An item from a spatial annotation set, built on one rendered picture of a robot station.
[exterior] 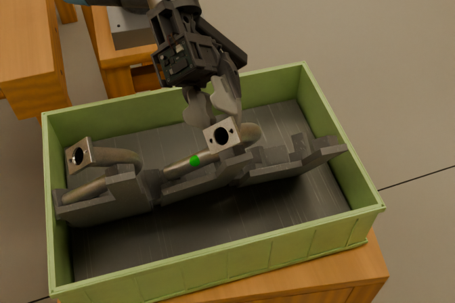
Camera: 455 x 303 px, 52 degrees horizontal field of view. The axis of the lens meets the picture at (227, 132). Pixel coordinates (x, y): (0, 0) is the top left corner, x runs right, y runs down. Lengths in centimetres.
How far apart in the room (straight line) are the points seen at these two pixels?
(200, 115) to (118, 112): 43
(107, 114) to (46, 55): 30
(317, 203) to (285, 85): 31
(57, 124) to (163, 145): 24
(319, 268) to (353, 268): 7
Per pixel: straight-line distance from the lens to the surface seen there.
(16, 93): 132
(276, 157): 100
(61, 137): 115
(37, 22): 144
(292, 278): 102
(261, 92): 116
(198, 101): 71
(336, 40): 274
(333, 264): 104
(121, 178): 71
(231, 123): 66
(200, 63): 65
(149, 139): 113
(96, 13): 151
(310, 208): 103
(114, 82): 141
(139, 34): 133
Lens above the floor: 173
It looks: 52 degrees down
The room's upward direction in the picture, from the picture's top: straight up
